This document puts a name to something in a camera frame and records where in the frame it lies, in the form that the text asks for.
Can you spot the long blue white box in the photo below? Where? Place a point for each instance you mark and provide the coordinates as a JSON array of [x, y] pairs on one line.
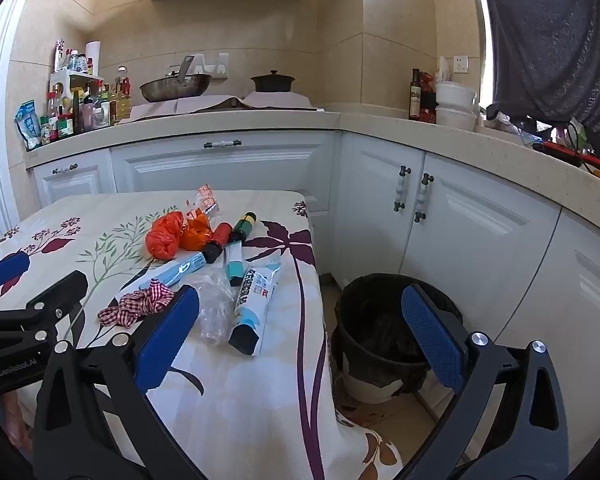
[[177, 272]]

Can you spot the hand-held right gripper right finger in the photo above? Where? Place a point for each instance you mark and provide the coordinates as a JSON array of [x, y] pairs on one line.
[[432, 330]]

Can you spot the white plastic bag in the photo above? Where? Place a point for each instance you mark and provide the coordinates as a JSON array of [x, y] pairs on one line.
[[444, 70]]

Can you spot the red black power strip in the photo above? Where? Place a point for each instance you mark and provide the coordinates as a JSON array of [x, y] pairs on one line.
[[565, 152]]

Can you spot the red tube with black cap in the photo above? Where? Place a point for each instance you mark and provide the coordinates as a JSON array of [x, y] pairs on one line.
[[219, 240]]

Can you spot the red packet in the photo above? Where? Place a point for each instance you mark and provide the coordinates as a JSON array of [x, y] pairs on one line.
[[428, 95]]

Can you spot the white single wall outlet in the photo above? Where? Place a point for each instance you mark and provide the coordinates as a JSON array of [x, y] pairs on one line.
[[460, 64]]

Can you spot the white double wall outlet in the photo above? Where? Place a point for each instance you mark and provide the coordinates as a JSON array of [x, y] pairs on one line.
[[215, 65]]

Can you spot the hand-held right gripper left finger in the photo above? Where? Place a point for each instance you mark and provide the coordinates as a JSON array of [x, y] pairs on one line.
[[167, 340]]

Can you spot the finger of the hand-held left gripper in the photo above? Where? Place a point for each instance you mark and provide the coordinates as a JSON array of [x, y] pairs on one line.
[[7, 267], [62, 287]]

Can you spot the dark curtain cloth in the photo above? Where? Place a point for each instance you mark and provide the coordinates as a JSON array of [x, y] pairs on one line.
[[545, 35]]

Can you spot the cluster of condiment bottles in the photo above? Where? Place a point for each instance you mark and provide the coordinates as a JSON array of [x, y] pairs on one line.
[[90, 107]]

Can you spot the paper towel roll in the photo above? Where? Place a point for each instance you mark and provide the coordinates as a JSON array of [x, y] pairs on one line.
[[93, 57]]

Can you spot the green bottle with black cap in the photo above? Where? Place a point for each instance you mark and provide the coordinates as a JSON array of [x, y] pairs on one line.
[[242, 225]]

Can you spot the floral tablecloth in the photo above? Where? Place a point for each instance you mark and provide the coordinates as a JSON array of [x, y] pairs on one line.
[[105, 220]]

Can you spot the clear plastic bag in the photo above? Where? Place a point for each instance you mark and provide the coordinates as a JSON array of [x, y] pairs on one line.
[[212, 310]]

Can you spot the white lidded container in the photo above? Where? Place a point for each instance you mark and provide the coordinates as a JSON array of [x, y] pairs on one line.
[[455, 94], [455, 117]]

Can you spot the black cooking pot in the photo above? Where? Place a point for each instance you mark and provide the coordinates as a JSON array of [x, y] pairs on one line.
[[272, 82]]

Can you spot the white blue toothpaste tube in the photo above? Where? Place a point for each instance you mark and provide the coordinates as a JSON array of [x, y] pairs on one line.
[[252, 300]]

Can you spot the person's left hand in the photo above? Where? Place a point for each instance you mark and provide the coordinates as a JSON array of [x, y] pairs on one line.
[[16, 420]]

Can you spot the clear wrapper with orange print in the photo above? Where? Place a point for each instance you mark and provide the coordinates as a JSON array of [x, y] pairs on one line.
[[205, 200]]

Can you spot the red plastic bag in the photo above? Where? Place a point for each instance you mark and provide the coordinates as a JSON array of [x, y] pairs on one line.
[[165, 237]]

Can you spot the steel wok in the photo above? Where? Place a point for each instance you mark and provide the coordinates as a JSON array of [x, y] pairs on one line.
[[175, 87]]

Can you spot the white spice rack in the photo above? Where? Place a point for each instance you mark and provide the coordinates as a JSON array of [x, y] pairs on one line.
[[75, 80]]

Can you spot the pale stove cover cloth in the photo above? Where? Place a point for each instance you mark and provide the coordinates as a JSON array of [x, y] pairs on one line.
[[200, 105]]

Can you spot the dark oil bottle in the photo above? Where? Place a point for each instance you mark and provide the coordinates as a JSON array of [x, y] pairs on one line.
[[415, 100]]

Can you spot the red checkered cloth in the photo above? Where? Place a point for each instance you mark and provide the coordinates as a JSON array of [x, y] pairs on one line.
[[135, 305]]

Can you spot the teal white box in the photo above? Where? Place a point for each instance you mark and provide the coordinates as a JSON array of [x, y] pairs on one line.
[[233, 262]]

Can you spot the black lined trash bin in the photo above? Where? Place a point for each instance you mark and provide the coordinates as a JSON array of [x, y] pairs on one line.
[[375, 320]]

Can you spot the blue snack packet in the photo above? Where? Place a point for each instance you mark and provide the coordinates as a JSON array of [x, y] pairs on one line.
[[28, 125]]

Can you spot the orange plastic bag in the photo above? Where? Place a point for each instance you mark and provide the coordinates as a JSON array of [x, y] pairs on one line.
[[197, 232]]

